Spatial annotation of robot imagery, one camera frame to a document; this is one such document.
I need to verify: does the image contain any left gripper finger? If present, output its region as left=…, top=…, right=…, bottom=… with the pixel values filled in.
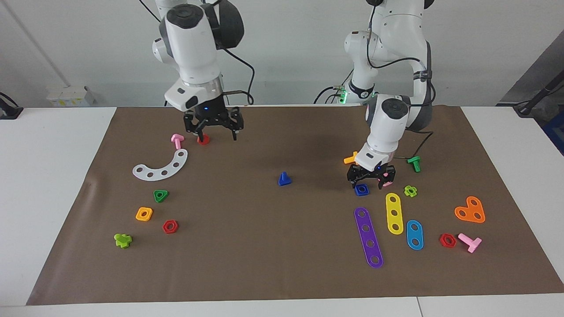
left=347, top=166, right=369, bottom=190
left=376, top=165, right=397, bottom=190

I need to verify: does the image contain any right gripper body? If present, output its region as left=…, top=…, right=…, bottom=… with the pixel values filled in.
left=189, top=94, right=230, bottom=125

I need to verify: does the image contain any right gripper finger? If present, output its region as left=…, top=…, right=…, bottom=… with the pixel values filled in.
left=184, top=112, right=209, bottom=143
left=219, top=107, right=244, bottom=142

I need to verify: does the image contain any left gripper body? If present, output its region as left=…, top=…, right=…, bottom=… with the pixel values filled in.
left=354, top=160, right=390, bottom=175

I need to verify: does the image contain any yellow perforated plastic strip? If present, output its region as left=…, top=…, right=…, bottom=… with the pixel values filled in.
left=385, top=192, right=404, bottom=236

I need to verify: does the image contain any white curved perforated plate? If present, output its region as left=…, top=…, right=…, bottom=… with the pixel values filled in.
left=132, top=148, right=189, bottom=182

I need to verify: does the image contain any purple perforated plastic strip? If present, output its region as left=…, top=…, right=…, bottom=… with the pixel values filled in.
left=353, top=206, right=384, bottom=269

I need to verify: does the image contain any blue perforated plastic strip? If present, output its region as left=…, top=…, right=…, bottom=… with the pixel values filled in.
left=406, top=219, right=424, bottom=251

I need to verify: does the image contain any orange heart-shaped perforated plate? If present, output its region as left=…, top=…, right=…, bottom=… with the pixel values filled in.
left=454, top=195, right=486, bottom=224

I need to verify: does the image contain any white box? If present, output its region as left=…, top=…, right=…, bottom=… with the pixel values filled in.
left=46, top=85, right=96, bottom=108

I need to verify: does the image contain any black stand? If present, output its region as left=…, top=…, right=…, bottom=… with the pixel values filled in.
left=0, top=91, right=24, bottom=121
left=513, top=70, right=564, bottom=118

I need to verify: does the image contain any black cable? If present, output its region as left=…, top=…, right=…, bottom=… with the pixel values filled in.
left=313, top=70, right=354, bottom=105
left=219, top=46, right=256, bottom=106
left=392, top=130, right=435, bottom=160

